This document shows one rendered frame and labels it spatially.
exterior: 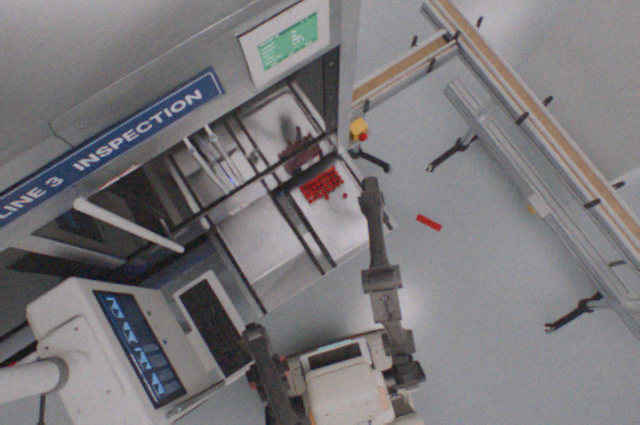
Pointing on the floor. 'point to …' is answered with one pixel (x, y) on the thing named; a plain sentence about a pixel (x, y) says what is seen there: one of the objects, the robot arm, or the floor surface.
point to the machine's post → (351, 3)
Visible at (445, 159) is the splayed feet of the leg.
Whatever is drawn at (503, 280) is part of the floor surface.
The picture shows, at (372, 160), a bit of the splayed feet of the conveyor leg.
